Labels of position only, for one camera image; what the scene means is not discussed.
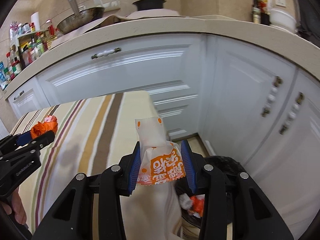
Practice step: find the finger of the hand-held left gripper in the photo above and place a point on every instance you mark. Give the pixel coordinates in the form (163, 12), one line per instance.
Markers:
(42, 137)
(23, 138)

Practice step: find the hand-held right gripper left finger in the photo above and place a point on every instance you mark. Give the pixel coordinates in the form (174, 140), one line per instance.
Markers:
(133, 175)

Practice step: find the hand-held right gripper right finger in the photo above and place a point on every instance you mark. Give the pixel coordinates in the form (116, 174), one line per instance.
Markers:
(188, 170)

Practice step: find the orange plastic wrapper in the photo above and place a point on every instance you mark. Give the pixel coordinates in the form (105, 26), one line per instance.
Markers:
(43, 127)

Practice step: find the orange and white snack packet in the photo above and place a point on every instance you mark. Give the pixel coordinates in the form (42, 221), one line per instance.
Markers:
(162, 165)

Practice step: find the silver white wrapper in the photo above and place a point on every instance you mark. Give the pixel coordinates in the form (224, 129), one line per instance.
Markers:
(185, 200)

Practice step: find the trash bin with black bag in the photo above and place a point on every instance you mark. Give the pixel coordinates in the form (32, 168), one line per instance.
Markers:
(230, 163)

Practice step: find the person's left hand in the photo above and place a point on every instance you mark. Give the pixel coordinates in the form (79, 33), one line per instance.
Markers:
(18, 207)

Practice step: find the striped tablecloth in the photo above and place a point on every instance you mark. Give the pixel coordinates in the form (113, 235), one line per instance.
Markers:
(100, 120)

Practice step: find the group of seasoning bottles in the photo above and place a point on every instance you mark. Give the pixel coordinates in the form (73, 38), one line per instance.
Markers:
(32, 47)

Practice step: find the white kitchen cabinet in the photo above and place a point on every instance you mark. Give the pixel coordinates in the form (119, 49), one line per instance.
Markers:
(140, 65)

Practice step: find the paper towel roll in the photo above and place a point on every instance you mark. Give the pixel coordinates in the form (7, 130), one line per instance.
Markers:
(35, 21)

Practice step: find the metal wok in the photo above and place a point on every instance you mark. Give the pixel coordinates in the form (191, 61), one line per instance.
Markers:
(80, 17)

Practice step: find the dark sauce bottle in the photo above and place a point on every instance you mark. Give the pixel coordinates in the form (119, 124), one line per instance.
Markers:
(255, 8)

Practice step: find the red capped sauce bottle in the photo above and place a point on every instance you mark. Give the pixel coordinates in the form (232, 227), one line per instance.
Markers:
(264, 12)

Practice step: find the white ceramic pot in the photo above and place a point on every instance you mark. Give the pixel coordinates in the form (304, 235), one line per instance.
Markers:
(282, 18)

